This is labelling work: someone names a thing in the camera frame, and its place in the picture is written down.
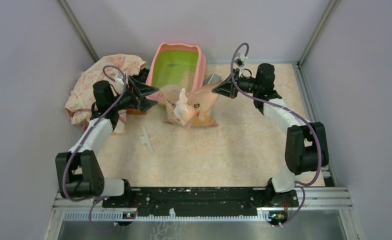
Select white bag sealing clip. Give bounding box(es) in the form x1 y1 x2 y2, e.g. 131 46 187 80
139 126 155 154

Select pink cat litter bag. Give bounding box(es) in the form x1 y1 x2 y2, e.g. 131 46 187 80
160 83 220 129

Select pink and green litter box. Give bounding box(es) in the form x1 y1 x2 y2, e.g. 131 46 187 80
146 42 207 93

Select orange wooden tray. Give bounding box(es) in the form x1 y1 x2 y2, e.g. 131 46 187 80
126 107 147 115

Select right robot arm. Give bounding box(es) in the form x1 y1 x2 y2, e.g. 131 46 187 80
212 63 329 206

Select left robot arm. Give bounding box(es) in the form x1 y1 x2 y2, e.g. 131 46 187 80
55 77 159 207

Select dark plant in tray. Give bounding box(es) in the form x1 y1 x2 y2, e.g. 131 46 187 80
133 68 150 84

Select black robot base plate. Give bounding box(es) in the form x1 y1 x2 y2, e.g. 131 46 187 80
102 187 300 217

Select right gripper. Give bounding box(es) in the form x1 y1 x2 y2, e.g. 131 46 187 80
212 67 261 99

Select metal litter scoop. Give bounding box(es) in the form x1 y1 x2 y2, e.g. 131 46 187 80
202 73 222 86

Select beige litter pellets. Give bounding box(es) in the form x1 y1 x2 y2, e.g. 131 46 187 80
178 71 196 93

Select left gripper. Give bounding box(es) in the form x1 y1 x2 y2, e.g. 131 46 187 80
111 75 160 113

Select pink floral cloth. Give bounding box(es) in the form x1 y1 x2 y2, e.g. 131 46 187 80
65 53 146 131

